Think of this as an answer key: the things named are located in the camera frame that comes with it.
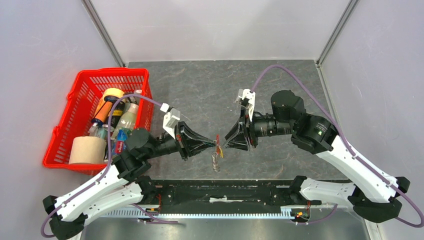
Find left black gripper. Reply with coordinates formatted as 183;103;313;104
143;121;217;161

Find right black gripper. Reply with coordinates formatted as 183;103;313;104
223;105;295;152

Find yellow tagged keys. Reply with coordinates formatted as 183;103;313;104
216;146;224;158

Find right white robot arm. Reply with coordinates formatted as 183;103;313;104
224;89;410;223

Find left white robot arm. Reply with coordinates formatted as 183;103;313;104
40;121;216;240

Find clear plastic bottle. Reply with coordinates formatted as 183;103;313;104
111;103;139;140

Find blue snack packet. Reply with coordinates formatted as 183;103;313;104
111;128;132;159

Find black and yellow can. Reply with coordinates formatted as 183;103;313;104
111;100;126;129

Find silver drink can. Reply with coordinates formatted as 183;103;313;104
95;124;115;141

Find orange and blue bottle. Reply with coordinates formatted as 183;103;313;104
90;100;114;126

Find yellow tape roll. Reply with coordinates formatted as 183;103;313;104
101;88;125;103

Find beige paper roll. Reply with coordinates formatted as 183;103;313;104
68;136;107;165

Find red plastic basket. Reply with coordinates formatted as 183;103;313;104
42;67;152;176

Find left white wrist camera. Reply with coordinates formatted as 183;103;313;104
160;103;181;140

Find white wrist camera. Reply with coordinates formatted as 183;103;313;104
235;88;256;122
160;103;181;140

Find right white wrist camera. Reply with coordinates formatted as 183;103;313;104
235;88;256;122

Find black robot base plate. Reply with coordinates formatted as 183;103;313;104
125;179;335;215

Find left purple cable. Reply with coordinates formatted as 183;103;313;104
40;94;171;239

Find purple cable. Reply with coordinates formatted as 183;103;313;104
250;64;424;229
40;94;171;239

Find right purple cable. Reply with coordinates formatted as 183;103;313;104
250;64;424;229

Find left aluminium corner post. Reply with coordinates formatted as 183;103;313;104
81;0;127;67

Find aluminium corner post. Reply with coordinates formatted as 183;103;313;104
81;0;127;67
315;0;360;68

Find right aluminium corner post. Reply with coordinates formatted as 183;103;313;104
315;0;360;68

